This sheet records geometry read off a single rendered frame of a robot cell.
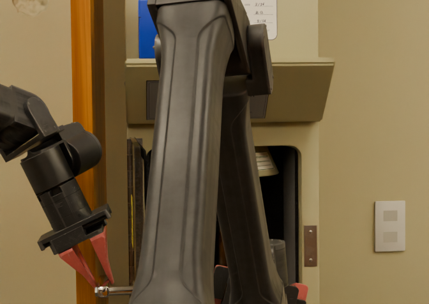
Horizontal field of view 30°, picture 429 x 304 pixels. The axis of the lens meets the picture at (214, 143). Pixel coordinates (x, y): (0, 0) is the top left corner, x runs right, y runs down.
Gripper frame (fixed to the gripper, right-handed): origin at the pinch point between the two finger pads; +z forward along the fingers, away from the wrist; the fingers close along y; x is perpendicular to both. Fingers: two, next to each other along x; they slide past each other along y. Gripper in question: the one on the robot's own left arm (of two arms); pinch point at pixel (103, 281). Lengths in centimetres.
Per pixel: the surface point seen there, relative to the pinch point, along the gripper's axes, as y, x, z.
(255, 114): -31.5, -17.7, -10.1
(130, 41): -18.6, -21.8, -29.4
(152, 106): -17.0, -16.4, -18.5
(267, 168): -30.5, -25.6, -0.3
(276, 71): -36.3, -11.0, -15.2
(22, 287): 24, -66, 5
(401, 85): -71, -64, 2
